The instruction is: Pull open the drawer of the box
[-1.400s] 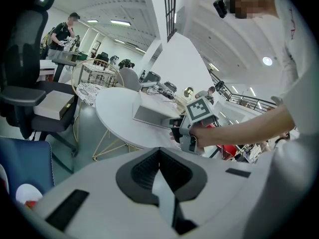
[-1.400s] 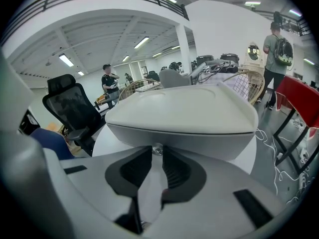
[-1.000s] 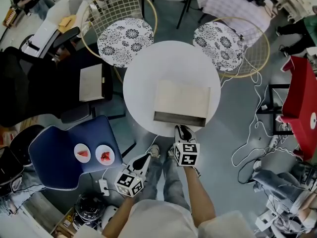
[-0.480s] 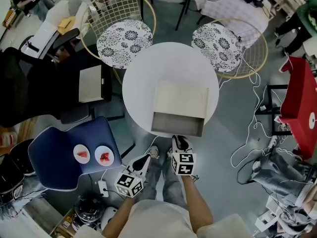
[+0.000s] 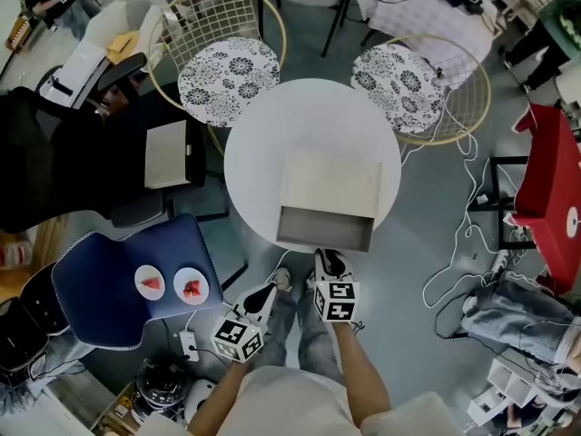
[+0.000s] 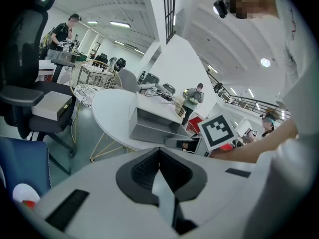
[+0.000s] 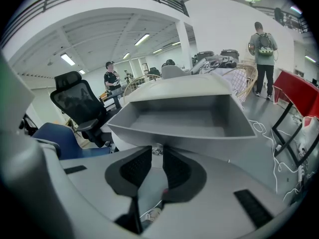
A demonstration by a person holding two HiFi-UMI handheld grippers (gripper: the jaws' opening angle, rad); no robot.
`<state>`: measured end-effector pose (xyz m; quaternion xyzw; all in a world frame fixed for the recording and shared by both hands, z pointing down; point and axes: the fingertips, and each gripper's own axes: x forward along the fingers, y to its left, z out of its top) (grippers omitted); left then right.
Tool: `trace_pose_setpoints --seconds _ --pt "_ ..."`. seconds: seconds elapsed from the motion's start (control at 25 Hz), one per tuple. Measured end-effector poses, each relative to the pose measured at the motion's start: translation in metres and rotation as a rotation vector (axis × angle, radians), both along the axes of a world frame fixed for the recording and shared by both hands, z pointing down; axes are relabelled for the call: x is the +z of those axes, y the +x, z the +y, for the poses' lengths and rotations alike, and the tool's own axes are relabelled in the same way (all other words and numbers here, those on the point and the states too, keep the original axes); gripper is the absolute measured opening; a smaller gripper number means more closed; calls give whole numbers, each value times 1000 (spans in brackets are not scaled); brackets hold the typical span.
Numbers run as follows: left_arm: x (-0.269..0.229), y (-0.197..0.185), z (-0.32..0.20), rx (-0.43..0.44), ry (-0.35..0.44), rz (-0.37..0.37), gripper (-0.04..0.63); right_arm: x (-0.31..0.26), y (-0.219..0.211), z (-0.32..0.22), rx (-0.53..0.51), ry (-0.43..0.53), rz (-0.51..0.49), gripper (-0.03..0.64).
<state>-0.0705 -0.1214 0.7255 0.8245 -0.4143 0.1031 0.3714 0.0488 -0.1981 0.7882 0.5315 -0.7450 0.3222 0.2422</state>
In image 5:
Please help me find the black mesh office chair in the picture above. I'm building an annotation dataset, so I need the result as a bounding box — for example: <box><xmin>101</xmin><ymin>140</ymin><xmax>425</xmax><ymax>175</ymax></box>
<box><xmin>0</xmin><ymin>52</ymin><xmax>229</xmax><ymax>234</ymax></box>

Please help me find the white printer box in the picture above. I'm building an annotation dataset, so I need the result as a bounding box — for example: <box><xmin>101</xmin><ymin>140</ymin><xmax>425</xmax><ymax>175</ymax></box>
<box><xmin>35</xmin><ymin>41</ymin><xmax>113</xmax><ymax>111</ymax></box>

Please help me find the person's right jeans leg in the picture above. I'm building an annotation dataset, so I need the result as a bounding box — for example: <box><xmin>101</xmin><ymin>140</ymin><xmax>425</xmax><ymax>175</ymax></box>
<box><xmin>297</xmin><ymin>288</ymin><xmax>347</xmax><ymax>382</ymax></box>

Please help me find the gold wire chair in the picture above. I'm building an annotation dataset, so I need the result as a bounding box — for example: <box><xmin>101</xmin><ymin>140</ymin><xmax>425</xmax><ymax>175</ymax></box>
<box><xmin>350</xmin><ymin>34</ymin><xmax>492</xmax><ymax>147</ymax></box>
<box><xmin>147</xmin><ymin>0</ymin><xmax>288</xmax><ymax>154</ymax></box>

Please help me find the red cloth table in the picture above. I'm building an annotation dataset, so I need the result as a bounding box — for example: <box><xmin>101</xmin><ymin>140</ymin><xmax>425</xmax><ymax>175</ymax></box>
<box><xmin>497</xmin><ymin>102</ymin><xmax>581</xmax><ymax>297</ymax></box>

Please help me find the green black backpack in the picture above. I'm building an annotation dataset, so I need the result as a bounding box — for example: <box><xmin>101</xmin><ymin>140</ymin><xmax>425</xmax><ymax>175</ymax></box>
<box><xmin>550</xmin><ymin>0</ymin><xmax>581</xmax><ymax>55</ymax></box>

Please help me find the white plate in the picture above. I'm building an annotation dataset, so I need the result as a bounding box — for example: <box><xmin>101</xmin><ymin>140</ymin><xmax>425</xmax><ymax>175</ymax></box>
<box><xmin>134</xmin><ymin>264</ymin><xmax>165</xmax><ymax>301</ymax></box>
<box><xmin>173</xmin><ymin>267</ymin><xmax>210</xmax><ymax>306</ymax></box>

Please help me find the white cube shelf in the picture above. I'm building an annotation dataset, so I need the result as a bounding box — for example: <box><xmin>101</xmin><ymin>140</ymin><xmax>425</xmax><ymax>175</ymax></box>
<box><xmin>467</xmin><ymin>359</ymin><xmax>547</xmax><ymax>429</ymax></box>

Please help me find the grey flat box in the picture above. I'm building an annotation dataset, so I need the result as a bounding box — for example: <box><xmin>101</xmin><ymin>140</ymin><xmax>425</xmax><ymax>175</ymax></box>
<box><xmin>144</xmin><ymin>119</ymin><xmax>194</xmax><ymax>191</ymax></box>

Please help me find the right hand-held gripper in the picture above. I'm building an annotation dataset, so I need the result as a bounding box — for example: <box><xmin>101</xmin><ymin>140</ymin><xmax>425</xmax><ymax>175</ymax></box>
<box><xmin>313</xmin><ymin>248</ymin><xmax>360</xmax><ymax>324</ymax></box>

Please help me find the person's right forearm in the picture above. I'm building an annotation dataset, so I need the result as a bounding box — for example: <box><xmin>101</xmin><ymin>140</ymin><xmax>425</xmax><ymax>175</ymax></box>
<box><xmin>333</xmin><ymin>320</ymin><xmax>394</xmax><ymax>426</ymax></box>

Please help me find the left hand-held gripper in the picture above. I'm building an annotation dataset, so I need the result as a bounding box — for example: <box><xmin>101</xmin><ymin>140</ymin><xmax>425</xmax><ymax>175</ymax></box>
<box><xmin>211</xmin><ymin>282</ymin><xmax>279</xmax><ymax>363</ymax></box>

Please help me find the white rectangular box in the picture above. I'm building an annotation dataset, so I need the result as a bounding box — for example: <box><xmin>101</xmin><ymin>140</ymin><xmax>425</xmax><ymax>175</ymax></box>
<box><xmin>280</xmin><ymin>147</ymin><xmax>383</xmax><ymax>221</ymax></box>

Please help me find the white power strip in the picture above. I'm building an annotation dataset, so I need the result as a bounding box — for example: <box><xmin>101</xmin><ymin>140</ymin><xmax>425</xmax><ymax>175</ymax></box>
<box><xmin>179</xmin><ymin>330</ymin><xmax>201</xmax><ymax>363</ymax></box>

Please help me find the white armchair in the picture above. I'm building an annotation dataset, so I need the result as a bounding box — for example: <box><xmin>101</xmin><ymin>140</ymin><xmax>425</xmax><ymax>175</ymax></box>
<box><xmin>84</xmin><ymin>0</ymin><xmax>165</xmax><ymax>64</ymax></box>

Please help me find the person's left jeans leg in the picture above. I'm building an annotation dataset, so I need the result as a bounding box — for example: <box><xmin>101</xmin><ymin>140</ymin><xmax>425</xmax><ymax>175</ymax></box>
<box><xmin>261</xmin><ymin>288</ymin><xmax>297</xmax><ymax>370</ymax></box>

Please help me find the person's left forearm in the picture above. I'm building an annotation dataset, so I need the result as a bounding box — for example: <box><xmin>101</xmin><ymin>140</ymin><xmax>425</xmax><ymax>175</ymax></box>
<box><xmin>186</xmin><ymin>359</ymin><xmax>251</xmax><ymax>436</ymax></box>

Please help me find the pink cloth table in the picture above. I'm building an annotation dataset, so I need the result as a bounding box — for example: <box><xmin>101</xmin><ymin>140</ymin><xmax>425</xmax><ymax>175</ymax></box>
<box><xmin>356</xmin><ymin>0</ymin><xmax>498</xmax><ymax>70</ymax></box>

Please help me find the round white table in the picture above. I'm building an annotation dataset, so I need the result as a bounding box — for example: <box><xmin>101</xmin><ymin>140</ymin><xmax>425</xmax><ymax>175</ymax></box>
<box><xmin>223</xmin><ymin>78</ymin><xmax>403</xmax><ymax>256</ymax></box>

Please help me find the person's jeans leg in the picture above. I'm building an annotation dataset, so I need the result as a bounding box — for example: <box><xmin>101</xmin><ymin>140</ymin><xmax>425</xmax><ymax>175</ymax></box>
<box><xmin>261</xmin><ymin>288</ymin><xmax>297</xmax><ymax>370</ymax></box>
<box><xmin>297</xmin><ymin>288</ymin><xmax>347</xmax><ymax>382</ymax></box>

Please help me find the person's white shirt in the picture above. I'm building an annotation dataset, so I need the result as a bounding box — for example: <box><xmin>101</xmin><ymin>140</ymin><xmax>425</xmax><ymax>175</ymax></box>
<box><xmin>149</xmin><ymin>364</ymin><xmax>468</xmax><ymax>436</ymax></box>

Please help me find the blue padded chair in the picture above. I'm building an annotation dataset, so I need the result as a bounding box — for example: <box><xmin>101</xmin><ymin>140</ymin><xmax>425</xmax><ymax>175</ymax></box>
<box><xmin>51</xmin><ymin>213</ymin><xmax>249</xmax><ymax>351</ymax></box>

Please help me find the yellow wooden bench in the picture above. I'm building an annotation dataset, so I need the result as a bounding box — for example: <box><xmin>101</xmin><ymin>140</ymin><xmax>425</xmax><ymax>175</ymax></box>
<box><xmin>4</xmin><ymin>14</ymin><xmax>33</xmax><ymax>55</ymax></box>

